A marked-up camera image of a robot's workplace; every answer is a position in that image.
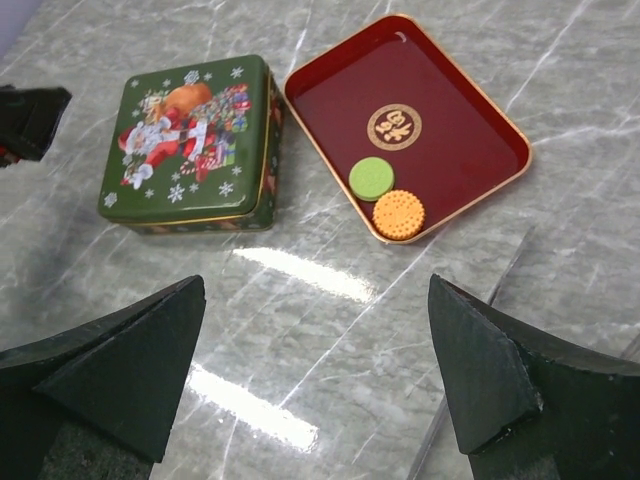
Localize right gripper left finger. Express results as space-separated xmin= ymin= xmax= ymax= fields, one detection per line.
xmin=1 ymin=275 xmax=206 ymax=479

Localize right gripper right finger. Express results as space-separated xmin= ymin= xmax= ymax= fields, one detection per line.
xmin=427 ymin=273 xmax=640 ymax=480

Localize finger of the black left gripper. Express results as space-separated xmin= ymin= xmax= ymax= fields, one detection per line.
xmin=1 ymin=84 xmax=72 ymax=168

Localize silver metal tongs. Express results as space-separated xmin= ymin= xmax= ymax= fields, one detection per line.
xmin=407 ymin=227 xmax=640 ymax=480

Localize gold tin lid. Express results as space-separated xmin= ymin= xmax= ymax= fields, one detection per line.
xmin=97 ymin=53 xmax=274 ymax=226

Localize red rectangular tray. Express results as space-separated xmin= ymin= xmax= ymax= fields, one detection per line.
xmin=284 ymin=14 xmax=533 ymax=244

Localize orange pumpkin cookie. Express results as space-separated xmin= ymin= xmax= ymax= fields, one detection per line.
xmin=372 ymin=190 xmax=426 ymax=241

